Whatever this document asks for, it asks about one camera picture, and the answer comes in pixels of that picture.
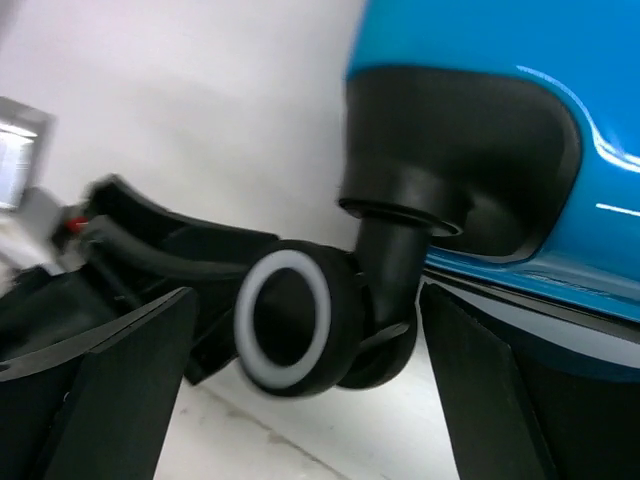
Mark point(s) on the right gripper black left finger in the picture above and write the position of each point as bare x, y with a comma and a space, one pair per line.
104, 414

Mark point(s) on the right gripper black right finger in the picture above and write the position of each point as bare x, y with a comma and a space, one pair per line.
520, 407

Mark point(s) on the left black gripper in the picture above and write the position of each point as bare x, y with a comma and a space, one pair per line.
52, 313

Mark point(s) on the blue kids suitcase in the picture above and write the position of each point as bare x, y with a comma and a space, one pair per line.
495, 142

